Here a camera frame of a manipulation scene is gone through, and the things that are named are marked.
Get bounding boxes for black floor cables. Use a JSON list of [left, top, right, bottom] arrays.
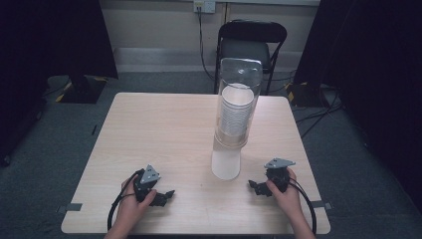
[[267, 69, 344, 139]]

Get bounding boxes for stack of white paper cups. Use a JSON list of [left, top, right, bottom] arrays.
[[219, 83, 256, 137]]

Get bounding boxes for black stand base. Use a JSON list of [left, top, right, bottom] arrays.
[[284, 81, 330, 109], [55, 75, 109, 105]]

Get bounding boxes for grey tape strip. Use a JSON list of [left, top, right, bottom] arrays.
[[311, 200, 333, 211], [56, 202, 84, 214]]

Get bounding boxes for clear tube cup dispenser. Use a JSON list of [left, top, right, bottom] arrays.
[[212, 57, 264, 149]]

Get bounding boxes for black wall socket cable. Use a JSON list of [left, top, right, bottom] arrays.
[[197, 5, 217, 82]]

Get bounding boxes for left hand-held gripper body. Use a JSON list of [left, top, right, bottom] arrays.
[[133, 163, 166, 204]]

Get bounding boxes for single white paper cup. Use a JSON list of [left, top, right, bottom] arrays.
[[211, 134, 243, 181]]

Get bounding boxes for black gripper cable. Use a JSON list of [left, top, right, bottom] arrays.
[[106, 168, 145, 232], [288, 178, 317, 235]]

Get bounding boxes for black folding chair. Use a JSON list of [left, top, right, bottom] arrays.
[[213, 19, 289, 96]]

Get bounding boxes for black curtain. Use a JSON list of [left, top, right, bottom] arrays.
[[0, 0, 119, 167], [293, 0, 422, 213]]

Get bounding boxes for white wall socket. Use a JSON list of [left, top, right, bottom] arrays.
[[193, 0, 217, 15]]

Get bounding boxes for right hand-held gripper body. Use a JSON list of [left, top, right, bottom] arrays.
[[264, 157, 297, 194]]

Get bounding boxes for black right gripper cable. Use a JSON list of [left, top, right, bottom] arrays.
[[288, 178, 317, 235]]

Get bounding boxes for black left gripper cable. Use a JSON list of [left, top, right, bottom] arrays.
[[106, 168, 145, 232]]

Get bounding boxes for person's right hand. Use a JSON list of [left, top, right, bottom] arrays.
[[265, 167, 304, 218]]

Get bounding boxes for person's left hand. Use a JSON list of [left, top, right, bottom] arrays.
[[116, 178, 157, 230]]

